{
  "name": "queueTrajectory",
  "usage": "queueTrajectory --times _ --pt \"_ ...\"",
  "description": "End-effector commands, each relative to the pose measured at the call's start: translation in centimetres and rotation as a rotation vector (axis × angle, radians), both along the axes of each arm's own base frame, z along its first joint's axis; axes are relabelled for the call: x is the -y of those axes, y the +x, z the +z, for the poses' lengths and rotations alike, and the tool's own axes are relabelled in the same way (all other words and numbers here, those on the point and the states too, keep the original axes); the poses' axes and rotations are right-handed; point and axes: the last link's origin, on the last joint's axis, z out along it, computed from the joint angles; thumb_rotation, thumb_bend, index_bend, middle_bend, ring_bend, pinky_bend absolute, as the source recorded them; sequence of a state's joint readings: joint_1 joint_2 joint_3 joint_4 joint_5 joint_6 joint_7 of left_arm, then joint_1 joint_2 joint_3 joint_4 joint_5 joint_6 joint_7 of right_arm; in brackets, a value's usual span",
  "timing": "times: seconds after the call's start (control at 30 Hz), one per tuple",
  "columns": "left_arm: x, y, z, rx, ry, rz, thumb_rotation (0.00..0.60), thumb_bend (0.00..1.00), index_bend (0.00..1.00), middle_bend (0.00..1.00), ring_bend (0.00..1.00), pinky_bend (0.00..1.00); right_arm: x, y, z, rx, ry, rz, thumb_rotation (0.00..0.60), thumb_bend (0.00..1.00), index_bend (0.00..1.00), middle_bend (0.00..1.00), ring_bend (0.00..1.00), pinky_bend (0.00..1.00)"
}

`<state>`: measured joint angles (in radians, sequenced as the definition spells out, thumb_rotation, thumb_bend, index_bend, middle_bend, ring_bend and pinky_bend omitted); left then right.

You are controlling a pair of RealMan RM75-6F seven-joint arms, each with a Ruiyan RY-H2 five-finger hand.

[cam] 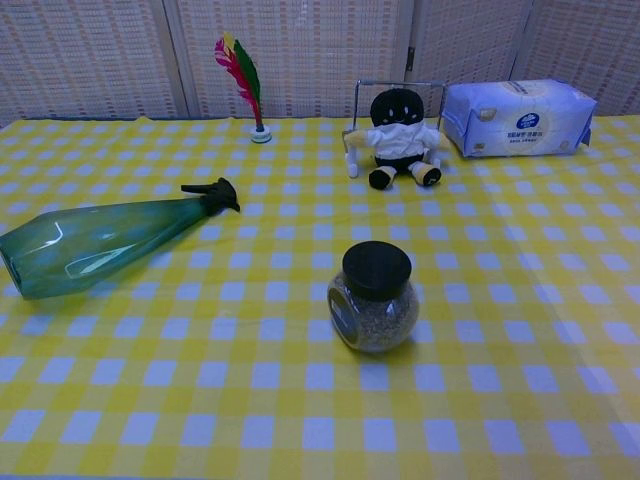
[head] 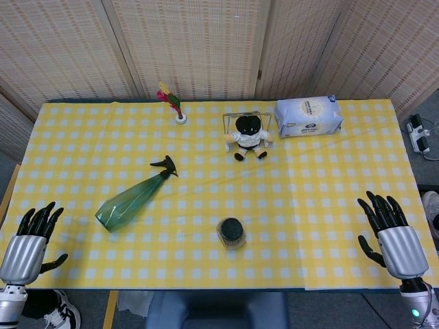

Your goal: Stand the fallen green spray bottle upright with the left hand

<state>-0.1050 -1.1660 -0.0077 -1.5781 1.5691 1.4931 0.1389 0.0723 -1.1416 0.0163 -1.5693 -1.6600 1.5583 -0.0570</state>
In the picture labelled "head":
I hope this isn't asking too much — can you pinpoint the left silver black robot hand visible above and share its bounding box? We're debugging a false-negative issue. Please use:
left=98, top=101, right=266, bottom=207
left=0, top=201, right=69, bottom=286

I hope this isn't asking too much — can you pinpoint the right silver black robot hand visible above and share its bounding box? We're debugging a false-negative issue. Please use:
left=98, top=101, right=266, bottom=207
left=357, top=191, right=430, bottom=279

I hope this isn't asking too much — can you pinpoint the green plastic bottle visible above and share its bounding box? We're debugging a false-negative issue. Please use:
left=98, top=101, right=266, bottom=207
left=95, top=155, right=180, bottom=234

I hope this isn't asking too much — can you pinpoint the black white sneaker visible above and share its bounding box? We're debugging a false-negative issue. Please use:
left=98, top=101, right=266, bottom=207
left=21, top=289, right=82, bottom=329

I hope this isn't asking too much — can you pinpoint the white power strip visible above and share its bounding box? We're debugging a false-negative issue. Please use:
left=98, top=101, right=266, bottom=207
left=406, top=114, right=433, bottom=154

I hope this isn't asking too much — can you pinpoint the blue white tissue pack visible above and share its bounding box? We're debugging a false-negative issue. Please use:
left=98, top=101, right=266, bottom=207
left=273, top=95, right=344, bottom=139

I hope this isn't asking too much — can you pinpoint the glass jar with black lid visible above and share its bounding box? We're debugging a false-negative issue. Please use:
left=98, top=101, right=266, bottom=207
left=215, top=217, right=247, bottom=249

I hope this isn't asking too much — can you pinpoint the yellow white checkered tablecloth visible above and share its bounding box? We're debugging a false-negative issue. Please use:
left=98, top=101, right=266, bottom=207
left=0, top=99, right=439, bottom=291

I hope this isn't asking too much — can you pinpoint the black plush doll white shirt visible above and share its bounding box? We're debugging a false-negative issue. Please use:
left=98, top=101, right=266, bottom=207
left=224, top=115, right=274, bottom=162

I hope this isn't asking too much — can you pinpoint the feather shuttlecock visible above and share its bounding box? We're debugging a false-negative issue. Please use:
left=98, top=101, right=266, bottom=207
left=156, top=81, right=187, bottom=125

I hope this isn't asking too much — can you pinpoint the woven folding screen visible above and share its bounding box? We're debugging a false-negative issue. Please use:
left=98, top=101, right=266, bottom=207
left=0, top=0, right=439, bottom=162

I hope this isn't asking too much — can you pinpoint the metal wire swing frame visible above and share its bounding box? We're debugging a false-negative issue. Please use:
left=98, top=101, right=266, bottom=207
left=222, top=110, right=277, bottom=154

